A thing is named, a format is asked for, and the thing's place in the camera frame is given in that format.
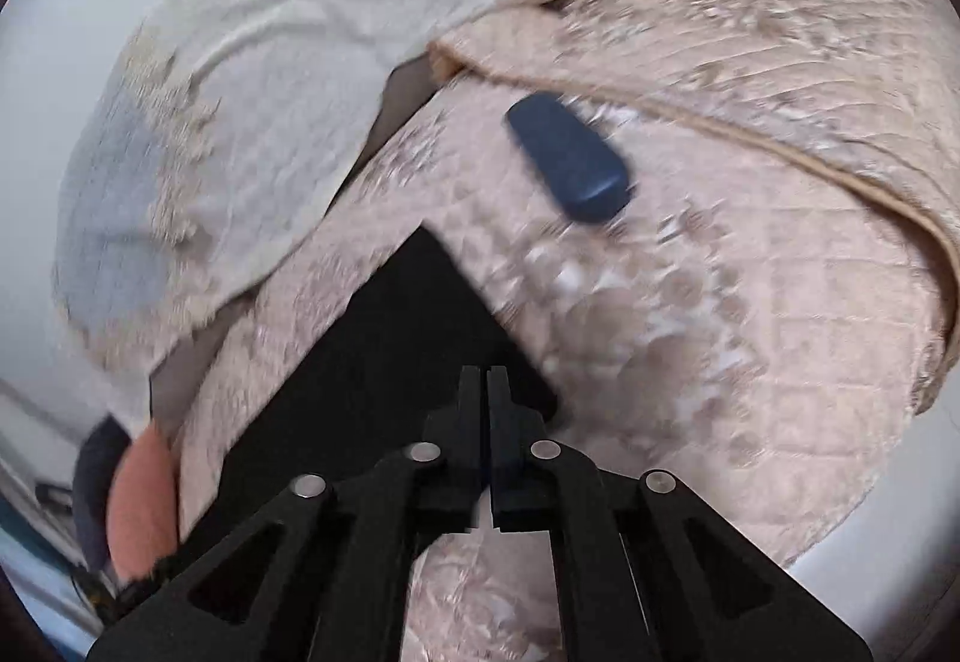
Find black pants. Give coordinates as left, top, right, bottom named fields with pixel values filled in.
left=179, top=226, right=560, bottom=561

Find pink cushion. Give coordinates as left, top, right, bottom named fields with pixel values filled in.
left=106, top=423, right=179, bottom=584

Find dark navy cushion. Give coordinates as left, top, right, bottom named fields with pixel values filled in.
left=71, top=417, right=130, bottom=573

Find beige quilted bedspread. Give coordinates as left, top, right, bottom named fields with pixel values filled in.
left=175, top=0, right=960, bottom=662

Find dark blue case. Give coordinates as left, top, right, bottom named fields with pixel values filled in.
left=505, top=91, right=631, bottom=224

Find white lace-trimmed blanket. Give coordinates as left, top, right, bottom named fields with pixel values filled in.
left=52, top=0, right=544, bottom=433

